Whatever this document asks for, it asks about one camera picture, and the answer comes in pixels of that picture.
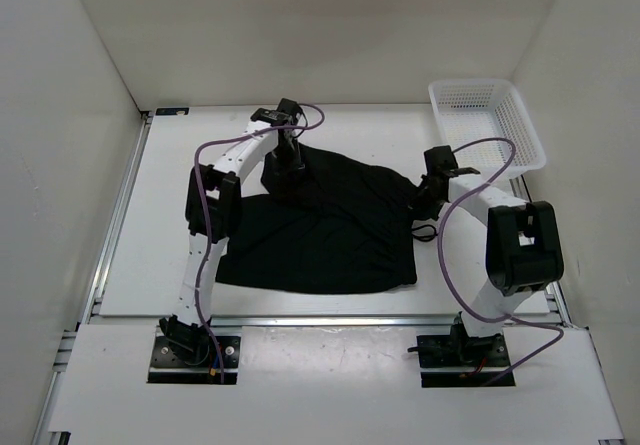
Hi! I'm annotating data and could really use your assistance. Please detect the black shorts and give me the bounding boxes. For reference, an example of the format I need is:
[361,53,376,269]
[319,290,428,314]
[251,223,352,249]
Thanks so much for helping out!
[216,145,418,295]

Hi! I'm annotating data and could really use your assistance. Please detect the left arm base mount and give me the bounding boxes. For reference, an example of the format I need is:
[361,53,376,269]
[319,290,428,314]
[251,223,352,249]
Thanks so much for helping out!
[147,316,241,385]

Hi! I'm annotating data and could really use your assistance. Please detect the aluminium front rail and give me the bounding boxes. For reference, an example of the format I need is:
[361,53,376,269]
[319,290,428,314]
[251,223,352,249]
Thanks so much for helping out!
[88,312,562,328]

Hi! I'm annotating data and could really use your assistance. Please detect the aluminium left rail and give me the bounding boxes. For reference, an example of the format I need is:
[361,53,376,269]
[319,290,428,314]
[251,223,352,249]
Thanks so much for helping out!
[76,111,154,330]

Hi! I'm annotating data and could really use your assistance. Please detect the white plastic basket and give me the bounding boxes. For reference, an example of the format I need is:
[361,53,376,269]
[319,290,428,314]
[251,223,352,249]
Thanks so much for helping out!
[428,78,546,180]

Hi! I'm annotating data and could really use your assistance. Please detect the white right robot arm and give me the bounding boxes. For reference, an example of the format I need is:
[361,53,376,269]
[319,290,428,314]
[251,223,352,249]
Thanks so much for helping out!
[410,139,564,365]

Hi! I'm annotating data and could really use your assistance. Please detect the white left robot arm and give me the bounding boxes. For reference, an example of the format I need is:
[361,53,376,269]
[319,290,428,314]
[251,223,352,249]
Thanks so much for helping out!
[160,98,309,365]

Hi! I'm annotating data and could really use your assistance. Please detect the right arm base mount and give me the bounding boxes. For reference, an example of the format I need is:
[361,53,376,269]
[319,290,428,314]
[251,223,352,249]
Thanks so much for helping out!
[407,324,516,389]

